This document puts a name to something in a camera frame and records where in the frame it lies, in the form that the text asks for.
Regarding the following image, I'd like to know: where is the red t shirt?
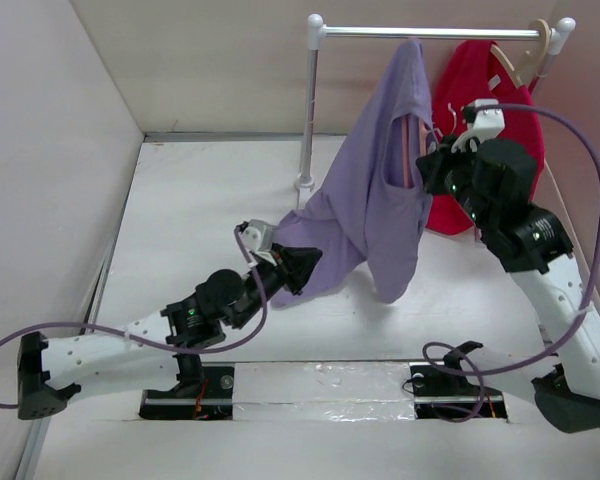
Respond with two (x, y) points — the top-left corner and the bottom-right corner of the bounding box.
(424, 39), (546, 236)

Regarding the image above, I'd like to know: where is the purple t shirt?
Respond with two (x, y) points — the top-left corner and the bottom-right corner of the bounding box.
(272, 44), (432, 307)

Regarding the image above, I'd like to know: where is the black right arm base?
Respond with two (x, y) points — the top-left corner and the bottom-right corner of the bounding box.
(402, 362), (508, 423)

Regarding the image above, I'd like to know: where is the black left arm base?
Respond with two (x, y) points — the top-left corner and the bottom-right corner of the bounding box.
(138, 362), (236, 421)

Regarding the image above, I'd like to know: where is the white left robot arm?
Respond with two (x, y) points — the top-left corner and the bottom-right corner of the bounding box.
(17, 244), (322, 420)

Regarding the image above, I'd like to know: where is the wooden hanger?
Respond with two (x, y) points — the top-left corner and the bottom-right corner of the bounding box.
(490, 19), (552, 92)

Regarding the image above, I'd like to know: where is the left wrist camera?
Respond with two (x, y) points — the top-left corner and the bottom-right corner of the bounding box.
(238, 219), (276, 262)

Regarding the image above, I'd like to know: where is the pink plastic hanger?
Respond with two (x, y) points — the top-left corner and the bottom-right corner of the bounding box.
(399, 34), (434, 189)

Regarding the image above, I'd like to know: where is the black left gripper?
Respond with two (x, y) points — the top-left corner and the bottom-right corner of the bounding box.
(230, 242), (320, 330)

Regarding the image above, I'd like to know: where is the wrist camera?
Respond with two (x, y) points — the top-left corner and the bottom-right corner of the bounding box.
(454, 99), (505, 152)
(238, 219), (276, 262)

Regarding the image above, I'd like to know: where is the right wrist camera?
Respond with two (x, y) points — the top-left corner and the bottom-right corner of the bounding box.
(454, 99), (505, 152)

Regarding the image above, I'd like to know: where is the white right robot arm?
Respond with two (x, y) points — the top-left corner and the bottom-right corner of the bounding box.
(416, 138), (600, 433)

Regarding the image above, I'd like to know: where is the white metal clothes rack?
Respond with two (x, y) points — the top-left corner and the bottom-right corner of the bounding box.
(294, 13), (576, 207)

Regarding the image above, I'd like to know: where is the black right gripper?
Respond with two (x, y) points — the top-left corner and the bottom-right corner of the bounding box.
(420, 131), (494, 229)

